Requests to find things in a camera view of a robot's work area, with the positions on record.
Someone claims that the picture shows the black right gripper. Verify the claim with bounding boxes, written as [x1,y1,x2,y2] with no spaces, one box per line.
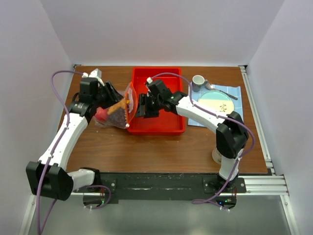
[134,93,162,118]

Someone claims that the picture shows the yellow orange segments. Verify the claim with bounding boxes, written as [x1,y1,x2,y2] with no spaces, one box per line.
[108,99,130,115]

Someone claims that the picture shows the clear zip top bag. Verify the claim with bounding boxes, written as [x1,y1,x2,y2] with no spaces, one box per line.
[93,82,138,129]

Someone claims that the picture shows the dark purple grape bunch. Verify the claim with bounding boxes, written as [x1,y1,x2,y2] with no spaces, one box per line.
[108,109,127,129]

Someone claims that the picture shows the red apple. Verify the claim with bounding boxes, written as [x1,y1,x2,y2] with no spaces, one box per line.
[95,108,108,122]

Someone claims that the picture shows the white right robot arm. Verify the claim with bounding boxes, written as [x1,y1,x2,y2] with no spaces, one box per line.
[135,77,248,192]

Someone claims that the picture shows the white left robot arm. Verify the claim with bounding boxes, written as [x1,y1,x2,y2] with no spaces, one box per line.
[26,78,123,201]

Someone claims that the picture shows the white grey mug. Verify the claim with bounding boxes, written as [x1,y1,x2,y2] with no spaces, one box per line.
[192,75,208,92]

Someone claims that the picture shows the metal spoon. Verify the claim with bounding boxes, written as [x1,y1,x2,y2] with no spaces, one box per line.
[205,83,238,100]

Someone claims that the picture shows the round blue yellow plate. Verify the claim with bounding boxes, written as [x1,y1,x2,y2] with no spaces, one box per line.
[198,91,235,114]

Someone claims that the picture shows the green inside mug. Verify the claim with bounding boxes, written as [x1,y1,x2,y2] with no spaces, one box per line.
[212,147,222,165]

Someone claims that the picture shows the blue checked cloth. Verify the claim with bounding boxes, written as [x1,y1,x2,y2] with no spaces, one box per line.
[192,85,244,119]

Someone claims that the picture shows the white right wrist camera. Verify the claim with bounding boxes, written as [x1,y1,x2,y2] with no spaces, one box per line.
[145,77,154,95]

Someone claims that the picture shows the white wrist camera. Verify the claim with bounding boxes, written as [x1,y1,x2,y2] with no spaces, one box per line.
[145,77,154,95]
[82,69,103,84]

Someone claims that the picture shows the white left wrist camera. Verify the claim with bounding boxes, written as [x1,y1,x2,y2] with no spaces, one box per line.
[82,69,103,84]

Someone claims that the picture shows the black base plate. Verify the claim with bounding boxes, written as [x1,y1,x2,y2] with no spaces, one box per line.
[82,172,245,209]

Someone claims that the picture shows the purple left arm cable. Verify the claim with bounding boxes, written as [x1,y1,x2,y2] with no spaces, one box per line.
[35,70,112,235]

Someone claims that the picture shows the aluminium frame rail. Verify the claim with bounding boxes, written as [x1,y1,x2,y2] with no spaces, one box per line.
[239,66,300,235]

